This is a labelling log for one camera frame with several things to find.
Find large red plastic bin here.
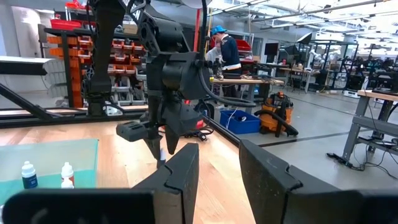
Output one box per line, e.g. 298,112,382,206
236,39,252,52

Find orange shop vacuum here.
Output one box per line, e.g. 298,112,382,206
254,91,299,138

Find blue storage bin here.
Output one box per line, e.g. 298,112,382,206
220,109,261,135

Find red desk lamp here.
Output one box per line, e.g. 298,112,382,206
182,0,213,131

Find cardboard box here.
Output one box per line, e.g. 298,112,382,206
123,23,139,35

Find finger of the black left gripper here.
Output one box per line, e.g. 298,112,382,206
161,103,203,156
142,135,163,161

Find wooden workbench grey legs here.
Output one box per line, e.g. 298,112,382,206
341,89,398,162

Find black aluminium table frame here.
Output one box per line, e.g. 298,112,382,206
0,82,243,147

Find wooden desk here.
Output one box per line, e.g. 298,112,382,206
210,76,285,114

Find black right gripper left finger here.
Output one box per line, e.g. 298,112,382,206
1,142,200,224

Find black lamp power cable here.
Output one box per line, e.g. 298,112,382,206
183,126,215,142

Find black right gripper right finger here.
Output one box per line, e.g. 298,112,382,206
238,139,398,224

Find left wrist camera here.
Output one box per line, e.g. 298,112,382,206
116,120,149,143

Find white folding table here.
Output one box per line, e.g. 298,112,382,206
0,55,68,76

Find teal translucent plastic bin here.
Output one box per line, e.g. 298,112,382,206
0,138,100,206

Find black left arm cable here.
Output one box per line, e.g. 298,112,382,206
197,0,258,109

